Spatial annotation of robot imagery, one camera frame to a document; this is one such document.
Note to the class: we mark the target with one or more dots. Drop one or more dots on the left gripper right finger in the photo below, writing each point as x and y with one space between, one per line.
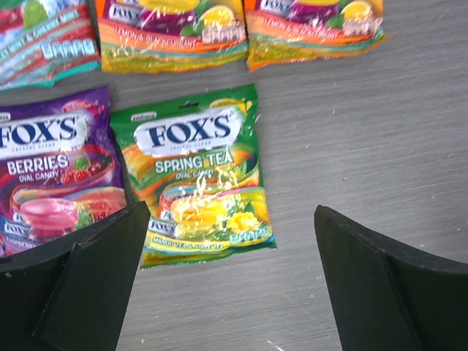
387 295

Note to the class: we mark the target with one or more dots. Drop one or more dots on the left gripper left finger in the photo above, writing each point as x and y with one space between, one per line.
73 293

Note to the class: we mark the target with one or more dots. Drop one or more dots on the small purple snack packet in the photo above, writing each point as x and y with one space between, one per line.
60 170

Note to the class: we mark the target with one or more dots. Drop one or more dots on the green Fox's candy bag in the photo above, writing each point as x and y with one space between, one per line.
195 162

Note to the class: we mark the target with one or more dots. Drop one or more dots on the orange snack packet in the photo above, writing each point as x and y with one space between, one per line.
170 36

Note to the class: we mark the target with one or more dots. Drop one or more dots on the orange candy bag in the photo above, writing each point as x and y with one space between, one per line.
282 31

